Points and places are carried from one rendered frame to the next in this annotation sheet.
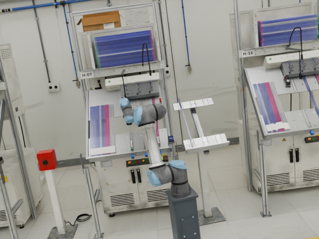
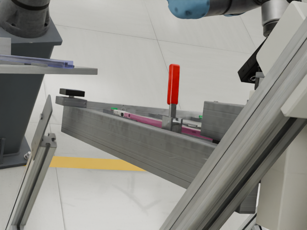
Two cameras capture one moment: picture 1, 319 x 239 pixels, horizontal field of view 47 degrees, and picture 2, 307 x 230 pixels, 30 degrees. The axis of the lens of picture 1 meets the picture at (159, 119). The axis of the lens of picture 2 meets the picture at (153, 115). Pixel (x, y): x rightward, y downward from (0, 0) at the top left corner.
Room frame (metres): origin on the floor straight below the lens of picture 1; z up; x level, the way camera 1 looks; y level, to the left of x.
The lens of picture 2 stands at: (3.64, -0.41, 1.59)
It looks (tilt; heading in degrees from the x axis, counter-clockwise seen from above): 41 degrees down; 146
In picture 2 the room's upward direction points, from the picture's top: 29 degrees clockwise
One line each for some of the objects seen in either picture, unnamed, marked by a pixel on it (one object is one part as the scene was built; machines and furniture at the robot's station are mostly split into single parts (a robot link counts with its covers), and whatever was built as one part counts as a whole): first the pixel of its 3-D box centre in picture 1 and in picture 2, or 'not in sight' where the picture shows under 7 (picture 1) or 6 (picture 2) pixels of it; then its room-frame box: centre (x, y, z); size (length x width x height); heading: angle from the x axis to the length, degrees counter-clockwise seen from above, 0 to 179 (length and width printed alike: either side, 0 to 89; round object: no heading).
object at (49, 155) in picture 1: (53, 193); not in sight; (2.98, 1.00, 0.39); 0.24 x 0.24 x 0.78; 0
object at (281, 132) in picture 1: (288, 124); not in sight; (3.25, -1.19, 0.65); 1.01 x 0.73 x 1.29; 0
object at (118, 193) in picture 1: (138, 171); not in sight; (3.44, 0.28, 0.31); 0.70 x 0.65 x 0.62; 90
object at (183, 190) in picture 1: (180, 186); (26, 7); (2.32, -0.08, 0.60); 0.15 x 0.15 x 0.10
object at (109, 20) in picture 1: (111, 17); not in sight; (3.62, 0.33, 1.82); 0.68 x 0.30 x 0.20; 90
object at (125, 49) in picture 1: (125, 49); not in sight; (3.32, 0.22, 1.52); 0.51 x 0.13 x 0.27; 90
